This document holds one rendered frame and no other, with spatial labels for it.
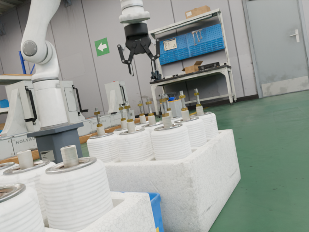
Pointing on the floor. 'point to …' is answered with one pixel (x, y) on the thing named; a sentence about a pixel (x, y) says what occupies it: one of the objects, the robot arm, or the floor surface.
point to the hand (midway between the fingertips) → (142, 70)
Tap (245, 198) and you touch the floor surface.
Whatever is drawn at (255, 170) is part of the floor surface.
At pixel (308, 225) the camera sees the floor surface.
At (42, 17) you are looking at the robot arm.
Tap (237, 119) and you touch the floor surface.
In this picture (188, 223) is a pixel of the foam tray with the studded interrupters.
